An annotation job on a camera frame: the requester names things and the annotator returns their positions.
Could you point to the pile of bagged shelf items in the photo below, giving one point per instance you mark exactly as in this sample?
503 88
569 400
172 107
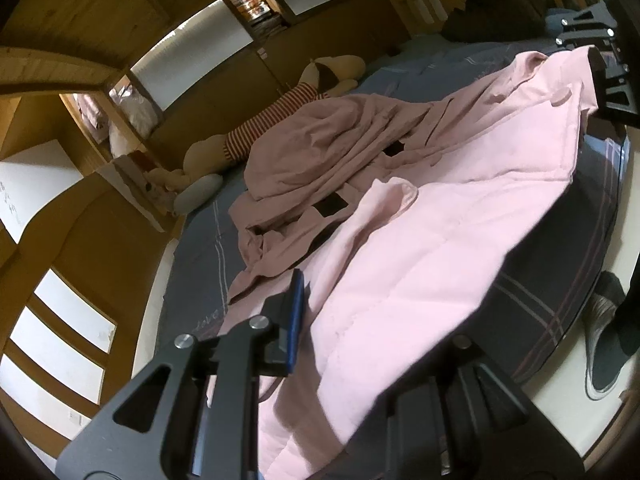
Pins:
132 115

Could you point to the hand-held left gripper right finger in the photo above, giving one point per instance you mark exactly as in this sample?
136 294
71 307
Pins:
417 425

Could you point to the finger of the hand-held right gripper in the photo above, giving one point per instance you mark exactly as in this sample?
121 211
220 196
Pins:
587 35
620 95

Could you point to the person's dark trouser leg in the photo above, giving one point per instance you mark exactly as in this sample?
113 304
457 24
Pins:
631 305

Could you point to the wooden wall shelf with books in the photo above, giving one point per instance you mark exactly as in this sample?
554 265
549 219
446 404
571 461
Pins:
260 7

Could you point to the pink garment with black patches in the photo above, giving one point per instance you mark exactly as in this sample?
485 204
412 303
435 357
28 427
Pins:
425 235

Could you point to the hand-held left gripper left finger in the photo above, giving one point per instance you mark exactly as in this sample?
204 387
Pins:
295 310

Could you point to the dark pillow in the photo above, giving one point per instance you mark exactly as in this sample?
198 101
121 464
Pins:
495 10

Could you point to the small beige plush toy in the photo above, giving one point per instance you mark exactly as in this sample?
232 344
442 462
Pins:
165 182

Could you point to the grey slipper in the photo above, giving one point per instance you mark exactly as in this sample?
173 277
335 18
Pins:
602 360

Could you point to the grey round cushion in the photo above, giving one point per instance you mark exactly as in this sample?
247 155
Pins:
197 194

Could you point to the wooden headboard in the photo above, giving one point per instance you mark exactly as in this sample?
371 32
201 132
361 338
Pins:
425 7

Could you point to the plain mattress sheet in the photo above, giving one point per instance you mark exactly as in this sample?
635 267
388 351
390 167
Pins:
425 52

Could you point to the plush doll with striped shirt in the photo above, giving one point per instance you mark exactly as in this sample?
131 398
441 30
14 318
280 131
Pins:
250 130

